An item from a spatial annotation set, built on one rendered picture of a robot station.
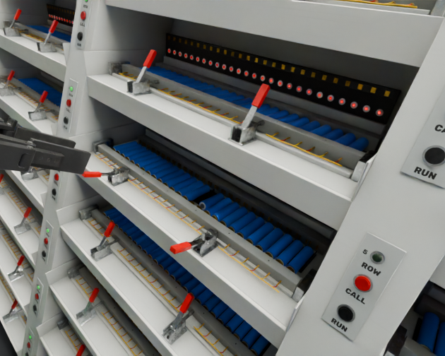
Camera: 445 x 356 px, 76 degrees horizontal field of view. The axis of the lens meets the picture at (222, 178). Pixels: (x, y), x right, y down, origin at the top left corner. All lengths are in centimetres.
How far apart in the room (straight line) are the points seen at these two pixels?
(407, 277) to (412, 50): 23
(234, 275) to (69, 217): 53
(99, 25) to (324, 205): 59
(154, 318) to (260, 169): 38
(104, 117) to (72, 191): 21
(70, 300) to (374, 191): 80
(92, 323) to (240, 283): 51
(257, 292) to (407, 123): 30
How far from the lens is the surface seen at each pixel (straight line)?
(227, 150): 43
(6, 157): 33
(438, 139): 34
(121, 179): 66
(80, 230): 84
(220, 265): 48
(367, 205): 35
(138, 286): 69
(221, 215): 54
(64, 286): 97
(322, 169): 40
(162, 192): 59
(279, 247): 51
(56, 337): 111
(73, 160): 40
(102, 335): 86
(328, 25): 40
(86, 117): 77
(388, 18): 38
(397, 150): 35
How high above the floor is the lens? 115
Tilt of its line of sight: 17 degrees down
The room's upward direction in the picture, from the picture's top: 19 degrees clockwise
